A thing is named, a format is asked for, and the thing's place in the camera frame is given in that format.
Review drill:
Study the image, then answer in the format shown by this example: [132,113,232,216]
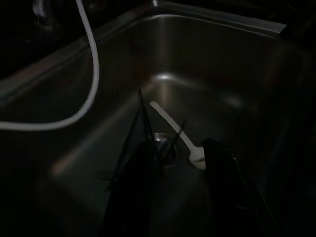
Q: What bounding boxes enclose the chrome faucet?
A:
[31,0,58,28]

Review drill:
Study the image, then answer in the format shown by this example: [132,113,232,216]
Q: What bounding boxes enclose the stainless steel sink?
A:
[0,2,316,237]

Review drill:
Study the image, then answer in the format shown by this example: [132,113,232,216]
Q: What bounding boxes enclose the metal sink drain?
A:
[151,132,180,169]

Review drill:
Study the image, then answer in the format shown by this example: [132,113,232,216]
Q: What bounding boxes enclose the white flexible hose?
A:
[0,0,101,131]

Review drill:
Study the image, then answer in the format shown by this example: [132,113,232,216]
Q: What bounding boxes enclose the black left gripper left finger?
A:
[98,140,169,237]

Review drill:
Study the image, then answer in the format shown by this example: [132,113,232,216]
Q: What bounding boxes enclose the white plastic spoon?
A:
[150,101,207,171]

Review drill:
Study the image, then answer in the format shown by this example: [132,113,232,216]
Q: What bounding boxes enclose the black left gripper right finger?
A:
[201,138,280,237]

